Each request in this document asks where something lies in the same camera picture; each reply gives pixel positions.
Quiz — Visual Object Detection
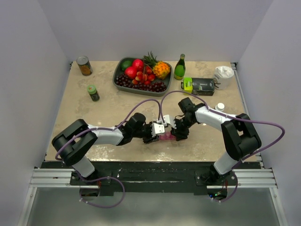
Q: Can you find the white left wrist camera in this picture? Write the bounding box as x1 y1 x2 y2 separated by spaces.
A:
151 122 165 137

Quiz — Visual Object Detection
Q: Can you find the grey fruit tray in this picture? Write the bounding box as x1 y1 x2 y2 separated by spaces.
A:
112 57 173 97

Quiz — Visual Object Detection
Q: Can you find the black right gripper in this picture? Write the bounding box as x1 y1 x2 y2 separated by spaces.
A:
170 116 196 141

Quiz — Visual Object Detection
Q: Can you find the black mounting base plate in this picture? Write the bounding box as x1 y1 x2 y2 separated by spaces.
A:
40 161 262 196

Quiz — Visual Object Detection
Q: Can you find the red pomegranate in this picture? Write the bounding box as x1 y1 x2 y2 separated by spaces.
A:
125 66 137 80
132 59 144 71

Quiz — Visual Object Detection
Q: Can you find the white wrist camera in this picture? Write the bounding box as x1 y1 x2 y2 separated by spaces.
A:
162 114 176 129
151 122 165 137

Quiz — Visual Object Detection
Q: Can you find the green lime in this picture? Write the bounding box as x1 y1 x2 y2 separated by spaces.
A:
120 60 132 71

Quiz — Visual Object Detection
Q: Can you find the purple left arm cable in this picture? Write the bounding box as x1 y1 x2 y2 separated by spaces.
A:
55 98 161 161

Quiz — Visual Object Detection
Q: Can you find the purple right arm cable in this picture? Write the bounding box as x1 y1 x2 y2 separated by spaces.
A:
159 90 285 203

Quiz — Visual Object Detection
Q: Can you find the green pill bottle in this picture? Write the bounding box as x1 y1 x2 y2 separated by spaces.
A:
87 85 100 102

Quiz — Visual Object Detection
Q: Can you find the black green razor box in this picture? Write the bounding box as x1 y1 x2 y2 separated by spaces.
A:
181 77 215 96

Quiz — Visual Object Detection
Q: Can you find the red pomegranate upper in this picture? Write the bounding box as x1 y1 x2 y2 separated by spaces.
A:
132 59 144 71

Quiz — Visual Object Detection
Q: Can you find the tin food can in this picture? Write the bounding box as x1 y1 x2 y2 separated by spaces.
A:
76 56 93 76

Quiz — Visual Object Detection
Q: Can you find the red pomegranate lower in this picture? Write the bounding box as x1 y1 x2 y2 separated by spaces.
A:
125 66 137 80

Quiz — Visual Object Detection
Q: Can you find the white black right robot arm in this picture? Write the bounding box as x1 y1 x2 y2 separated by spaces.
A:
171 97 261 185

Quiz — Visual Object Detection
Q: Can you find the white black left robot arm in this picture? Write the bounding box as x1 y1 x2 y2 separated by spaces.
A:
51 113 164 185

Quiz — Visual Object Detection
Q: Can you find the pink weekly pill organizer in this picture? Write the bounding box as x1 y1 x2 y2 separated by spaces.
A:
159 132 176 141

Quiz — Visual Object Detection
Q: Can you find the aluminium frame rail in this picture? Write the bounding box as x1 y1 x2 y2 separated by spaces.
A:
29 169 98 189

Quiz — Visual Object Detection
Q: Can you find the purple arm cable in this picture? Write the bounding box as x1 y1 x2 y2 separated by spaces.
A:
159 90 285 203
55 98 161 161

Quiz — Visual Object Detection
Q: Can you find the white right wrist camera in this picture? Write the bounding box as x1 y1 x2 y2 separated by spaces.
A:
162 114 176 129

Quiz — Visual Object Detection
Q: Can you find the green glass bottle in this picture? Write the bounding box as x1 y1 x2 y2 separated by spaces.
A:
174 54 186 80

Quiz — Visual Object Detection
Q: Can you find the white cap pill bottle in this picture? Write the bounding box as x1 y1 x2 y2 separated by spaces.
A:
215 103 225 112

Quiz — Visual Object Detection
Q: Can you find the dark red grape bunch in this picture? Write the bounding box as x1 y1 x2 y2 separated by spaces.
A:
114 73 167 93

